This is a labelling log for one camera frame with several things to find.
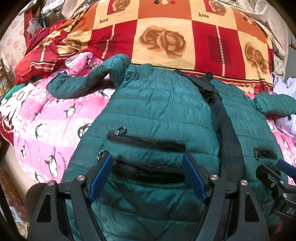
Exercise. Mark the red orange rose blanket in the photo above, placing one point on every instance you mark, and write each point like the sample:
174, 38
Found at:
194, 36

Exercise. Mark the white plush blanket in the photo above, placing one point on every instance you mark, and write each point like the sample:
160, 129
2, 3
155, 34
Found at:
270, 20

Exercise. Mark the dark green puffer jacket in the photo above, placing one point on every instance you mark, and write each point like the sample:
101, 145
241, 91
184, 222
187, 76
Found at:
154, 117

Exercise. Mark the pink penguin bed sheet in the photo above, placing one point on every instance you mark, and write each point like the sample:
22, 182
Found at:
47, 130

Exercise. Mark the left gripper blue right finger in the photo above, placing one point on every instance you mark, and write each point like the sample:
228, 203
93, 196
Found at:
197, 177

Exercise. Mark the floral white pillow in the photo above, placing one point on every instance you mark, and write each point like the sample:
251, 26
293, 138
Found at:
13, 44

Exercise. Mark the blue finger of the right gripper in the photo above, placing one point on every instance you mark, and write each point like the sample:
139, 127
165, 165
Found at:
286, 168

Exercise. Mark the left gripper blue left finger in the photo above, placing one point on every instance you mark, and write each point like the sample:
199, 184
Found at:
97, 177

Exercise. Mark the lavender fleece garment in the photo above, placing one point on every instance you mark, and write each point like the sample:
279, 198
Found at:
285, 92

